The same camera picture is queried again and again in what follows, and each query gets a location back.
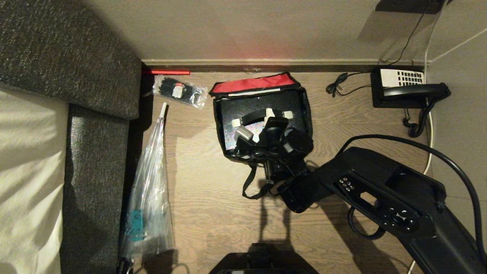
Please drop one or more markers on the transparent plastic umbrella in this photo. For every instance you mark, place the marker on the transparent plastic umbrella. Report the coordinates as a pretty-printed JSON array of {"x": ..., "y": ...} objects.
[{"x": 150, "y": 198}]

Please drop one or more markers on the narrow grey fabric bed panel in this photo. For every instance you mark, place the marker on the narrow grey fabric bed panel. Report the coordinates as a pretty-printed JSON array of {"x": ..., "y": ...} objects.
[{"x": 95, "y": 190}]

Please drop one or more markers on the white bed sheet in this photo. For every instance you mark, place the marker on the white bed sheet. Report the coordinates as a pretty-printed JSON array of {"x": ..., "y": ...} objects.
[{"x": 26, "y": 182}]

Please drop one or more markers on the red light bar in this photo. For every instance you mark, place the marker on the red light bar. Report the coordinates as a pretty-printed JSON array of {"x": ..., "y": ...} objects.
[{"x": 167, "y": 72}]

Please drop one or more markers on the black and white desk telephone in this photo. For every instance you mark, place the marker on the black and white desk telephone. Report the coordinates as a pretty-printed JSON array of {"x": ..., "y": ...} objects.
[{"x": 399, "y": 78}]

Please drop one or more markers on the black bag with red lid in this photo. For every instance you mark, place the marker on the black bag with red lid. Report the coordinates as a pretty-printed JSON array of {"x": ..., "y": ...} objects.
[{"x": 306, "y": 114}]

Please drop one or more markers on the small silver grey object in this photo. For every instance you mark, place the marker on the small silver grey object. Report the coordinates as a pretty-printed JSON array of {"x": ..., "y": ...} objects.
[{"x": 244, "y": 134}]

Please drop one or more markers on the large grey fabric headboard cushion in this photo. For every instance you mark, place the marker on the large grey fabric headboard cushion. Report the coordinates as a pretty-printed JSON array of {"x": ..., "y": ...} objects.
[{"x": 64, "y": 49}]

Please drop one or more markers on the plastic packet of black items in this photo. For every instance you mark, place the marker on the plastic packet of black items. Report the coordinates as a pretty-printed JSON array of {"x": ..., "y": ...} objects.
[{"x": 179, "y": 91}]

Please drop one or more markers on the red bag lid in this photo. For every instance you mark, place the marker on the red bag lid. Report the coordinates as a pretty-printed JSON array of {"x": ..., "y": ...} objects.
[{"x": 253, "y": 83}]

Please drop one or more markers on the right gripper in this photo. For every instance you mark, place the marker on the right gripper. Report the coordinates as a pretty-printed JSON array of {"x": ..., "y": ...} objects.
[{"x": 276, "y": 127}]

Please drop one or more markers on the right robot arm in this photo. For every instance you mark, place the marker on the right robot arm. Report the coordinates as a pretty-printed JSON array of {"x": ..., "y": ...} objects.
[{"x": 380, "y": 190}]

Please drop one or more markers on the black wall fixture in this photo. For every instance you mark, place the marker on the black wall fixture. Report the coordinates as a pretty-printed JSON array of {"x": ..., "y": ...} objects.
[{"x": 411, "y": 5}]

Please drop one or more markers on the black telephone handset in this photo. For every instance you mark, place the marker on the black telephone handset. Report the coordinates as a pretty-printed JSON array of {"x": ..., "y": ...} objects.
[{"x": 414, "y": 91}]

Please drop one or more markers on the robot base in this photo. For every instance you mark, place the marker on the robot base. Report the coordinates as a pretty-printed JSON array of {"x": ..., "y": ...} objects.
[{"x": 262, "y": 262}]

